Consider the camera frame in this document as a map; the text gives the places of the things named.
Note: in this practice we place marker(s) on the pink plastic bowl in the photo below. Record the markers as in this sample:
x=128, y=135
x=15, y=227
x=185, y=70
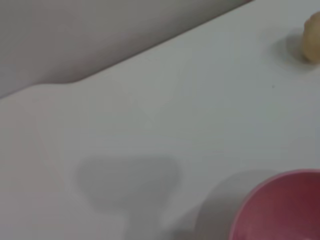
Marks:
x=282, y=212

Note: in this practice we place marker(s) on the beige round bun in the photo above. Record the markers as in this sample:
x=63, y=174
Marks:
x=313, y=40

